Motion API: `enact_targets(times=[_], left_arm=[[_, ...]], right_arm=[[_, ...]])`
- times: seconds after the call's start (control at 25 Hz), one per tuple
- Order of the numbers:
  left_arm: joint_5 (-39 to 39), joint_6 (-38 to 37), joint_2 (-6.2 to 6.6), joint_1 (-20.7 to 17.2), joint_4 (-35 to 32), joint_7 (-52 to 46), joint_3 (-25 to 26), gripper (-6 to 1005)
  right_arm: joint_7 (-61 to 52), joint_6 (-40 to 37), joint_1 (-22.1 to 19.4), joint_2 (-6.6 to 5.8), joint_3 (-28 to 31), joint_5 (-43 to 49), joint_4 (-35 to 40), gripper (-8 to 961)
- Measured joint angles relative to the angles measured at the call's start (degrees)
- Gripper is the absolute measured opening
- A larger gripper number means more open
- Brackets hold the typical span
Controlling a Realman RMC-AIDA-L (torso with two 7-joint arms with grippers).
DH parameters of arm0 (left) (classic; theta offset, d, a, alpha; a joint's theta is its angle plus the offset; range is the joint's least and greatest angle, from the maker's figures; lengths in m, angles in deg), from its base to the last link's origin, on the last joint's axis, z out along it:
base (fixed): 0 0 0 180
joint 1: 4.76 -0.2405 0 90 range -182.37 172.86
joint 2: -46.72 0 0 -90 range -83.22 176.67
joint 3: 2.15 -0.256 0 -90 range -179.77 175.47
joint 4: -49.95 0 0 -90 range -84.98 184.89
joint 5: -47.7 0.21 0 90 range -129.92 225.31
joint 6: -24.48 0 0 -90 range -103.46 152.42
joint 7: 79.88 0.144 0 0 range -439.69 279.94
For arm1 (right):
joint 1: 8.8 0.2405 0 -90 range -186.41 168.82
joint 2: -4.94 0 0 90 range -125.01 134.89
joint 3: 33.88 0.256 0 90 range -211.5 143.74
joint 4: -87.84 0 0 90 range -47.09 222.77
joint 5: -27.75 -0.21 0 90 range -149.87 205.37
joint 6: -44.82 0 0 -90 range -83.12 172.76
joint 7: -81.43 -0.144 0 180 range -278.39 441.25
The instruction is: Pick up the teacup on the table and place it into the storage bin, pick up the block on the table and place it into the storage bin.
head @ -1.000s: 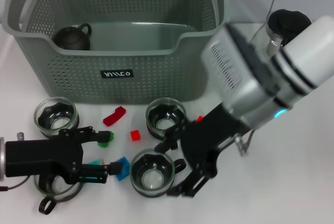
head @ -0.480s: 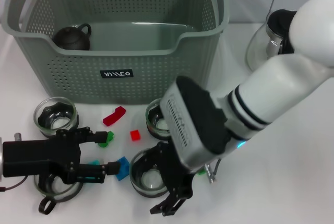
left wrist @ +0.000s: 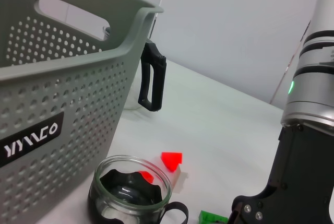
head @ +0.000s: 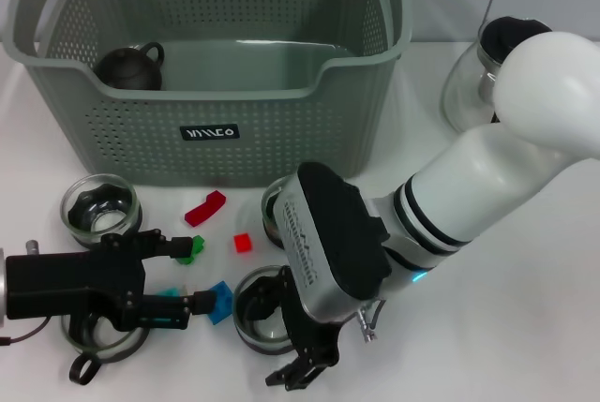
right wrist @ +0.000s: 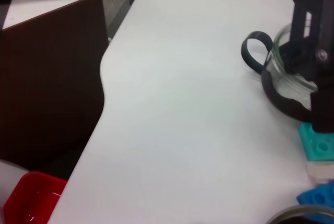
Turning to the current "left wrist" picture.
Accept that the green rectangular brick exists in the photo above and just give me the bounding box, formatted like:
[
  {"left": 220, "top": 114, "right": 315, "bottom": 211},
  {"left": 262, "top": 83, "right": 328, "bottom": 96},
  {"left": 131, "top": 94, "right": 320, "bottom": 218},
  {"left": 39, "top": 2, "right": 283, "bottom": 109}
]
[{"left": 198, "top": 209, "right": 229, "bottom": 224}]

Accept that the grey perforated storage basket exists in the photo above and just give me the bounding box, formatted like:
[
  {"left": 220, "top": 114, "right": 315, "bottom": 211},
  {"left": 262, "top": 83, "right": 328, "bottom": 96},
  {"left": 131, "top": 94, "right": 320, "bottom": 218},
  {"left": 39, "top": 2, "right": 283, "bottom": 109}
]
[{"left": 0, "top": 0, "right": 164, "bottom": 224}]

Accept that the white translucent brick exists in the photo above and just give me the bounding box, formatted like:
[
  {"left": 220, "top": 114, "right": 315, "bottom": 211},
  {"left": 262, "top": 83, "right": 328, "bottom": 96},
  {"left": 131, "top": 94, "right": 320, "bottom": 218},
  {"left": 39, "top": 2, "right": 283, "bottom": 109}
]
[{"left": 171, "top": 168, "right": 189, "bottom": 192}]

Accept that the small red square brick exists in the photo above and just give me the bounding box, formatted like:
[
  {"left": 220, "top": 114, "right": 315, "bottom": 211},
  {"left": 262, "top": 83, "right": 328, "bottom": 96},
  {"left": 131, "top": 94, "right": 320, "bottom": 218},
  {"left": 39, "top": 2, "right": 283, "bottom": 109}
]
[{"left": 137, "top": 171, "right": 154, "bottom": 183}]

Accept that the bright red curved brick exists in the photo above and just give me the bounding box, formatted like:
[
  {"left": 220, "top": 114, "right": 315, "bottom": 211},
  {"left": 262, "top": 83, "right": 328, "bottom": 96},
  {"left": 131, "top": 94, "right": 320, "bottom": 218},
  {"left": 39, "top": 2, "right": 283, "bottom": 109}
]
[{"left": 161, "top": 151, "right": 184, "bottom": 173}]

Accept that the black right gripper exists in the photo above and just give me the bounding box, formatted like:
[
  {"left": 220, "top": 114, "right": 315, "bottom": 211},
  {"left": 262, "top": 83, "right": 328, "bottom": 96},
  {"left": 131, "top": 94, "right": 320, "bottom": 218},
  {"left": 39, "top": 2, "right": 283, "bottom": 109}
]
[{"left": 227, "top": 123, "right": 334, "bottom": 224}]

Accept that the glass pitcher black handle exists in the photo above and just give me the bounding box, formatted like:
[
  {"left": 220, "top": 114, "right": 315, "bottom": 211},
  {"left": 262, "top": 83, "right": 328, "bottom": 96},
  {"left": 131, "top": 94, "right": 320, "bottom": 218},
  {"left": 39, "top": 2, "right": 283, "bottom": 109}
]
[{"left": 103, "top": 25, "right": 168, "bottom": 112}]

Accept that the glass teacup black sleeve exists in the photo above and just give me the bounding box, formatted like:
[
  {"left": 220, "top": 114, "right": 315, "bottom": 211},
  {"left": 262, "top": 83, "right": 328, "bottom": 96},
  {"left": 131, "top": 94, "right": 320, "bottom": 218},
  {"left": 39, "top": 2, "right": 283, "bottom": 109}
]
[{"left": 88, "top": 155, "right": 189, "bottom": 224}]

